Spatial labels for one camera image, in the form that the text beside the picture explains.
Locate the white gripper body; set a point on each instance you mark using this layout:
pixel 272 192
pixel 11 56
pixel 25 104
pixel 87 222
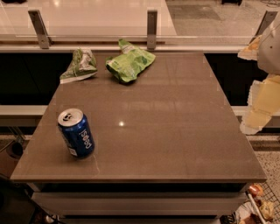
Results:
pixel 269 53

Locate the yellow taped gripper finger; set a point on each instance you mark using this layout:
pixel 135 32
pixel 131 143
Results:
pixel 250 52
pixel 263 103

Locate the green rice chip bag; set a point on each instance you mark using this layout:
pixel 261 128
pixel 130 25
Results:
pixel 130 63

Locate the crumpled green white chip bag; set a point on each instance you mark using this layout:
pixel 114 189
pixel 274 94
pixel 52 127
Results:
pixel 82 66

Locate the blue pepsi can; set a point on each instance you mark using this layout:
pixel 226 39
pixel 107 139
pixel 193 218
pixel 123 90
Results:
pixel 74 128

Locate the white drawer front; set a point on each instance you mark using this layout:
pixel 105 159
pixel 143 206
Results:
pixel 139 203

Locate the right metal railing bracket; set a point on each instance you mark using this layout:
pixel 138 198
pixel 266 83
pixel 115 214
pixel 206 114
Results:
pixel 267 19

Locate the metal railing bracket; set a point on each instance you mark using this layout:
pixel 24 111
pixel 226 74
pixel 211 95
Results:
pixel 267 19
pixel 152 24
pixel 44 41

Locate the middle metal railing bracket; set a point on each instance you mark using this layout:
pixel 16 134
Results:
pixel 152 24

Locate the wire basket with snacks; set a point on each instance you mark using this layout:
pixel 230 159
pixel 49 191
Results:
pixel 260 207

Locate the left metal railing bracket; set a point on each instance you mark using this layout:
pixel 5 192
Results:
pixel 44 41

